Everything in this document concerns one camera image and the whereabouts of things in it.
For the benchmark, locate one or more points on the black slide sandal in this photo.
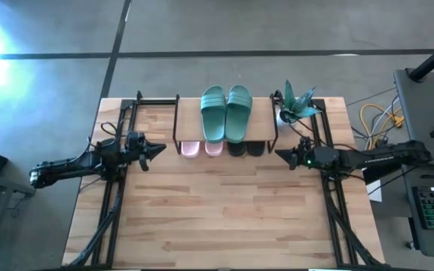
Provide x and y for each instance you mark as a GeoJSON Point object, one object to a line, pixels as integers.
{"type": "Point", "coordinates": [255, 148]}
{"type": "Point", "coordinates": [236, 149]}

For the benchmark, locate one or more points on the green plant in white pot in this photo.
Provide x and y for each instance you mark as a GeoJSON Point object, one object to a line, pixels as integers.
{"type": "Point", "coordinates": [296, 105]}

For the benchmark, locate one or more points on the green slide sandal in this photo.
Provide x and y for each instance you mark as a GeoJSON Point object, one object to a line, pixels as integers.
{"type": "Point", "coordinates": [239, 116]}
{"type": "Point", "coordinates": [213, 116]}

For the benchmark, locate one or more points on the black slanted pole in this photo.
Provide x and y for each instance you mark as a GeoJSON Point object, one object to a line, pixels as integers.
{"type": "Point", "coordinates": [433, 58]}

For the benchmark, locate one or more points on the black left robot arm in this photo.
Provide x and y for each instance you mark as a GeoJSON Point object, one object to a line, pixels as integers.
{"type": "Point", "coordinates": [70, 167]}

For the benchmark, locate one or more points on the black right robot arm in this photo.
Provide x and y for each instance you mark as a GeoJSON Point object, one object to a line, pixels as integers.
{"type": "Point", "coordinates": [382, 158]}

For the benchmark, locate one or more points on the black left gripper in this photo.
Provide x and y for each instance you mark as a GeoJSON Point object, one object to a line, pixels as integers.
{"type": "Point", "coordinates": [134, 148]}

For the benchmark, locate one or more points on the pink slide sandal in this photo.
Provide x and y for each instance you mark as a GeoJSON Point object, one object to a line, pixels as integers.
{"type": "Point", "coordinates": [214, 148]}
{"type": "Point", "coordinates": [190, 149]}

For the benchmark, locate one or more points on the white paper sheet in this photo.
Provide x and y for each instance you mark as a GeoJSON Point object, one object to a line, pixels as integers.
{"type": "Point", "coordinates": [376, 192]}

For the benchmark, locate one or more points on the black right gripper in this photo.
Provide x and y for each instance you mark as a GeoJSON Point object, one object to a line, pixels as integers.
{"type": "Point", "coordinates": [320, 158]}

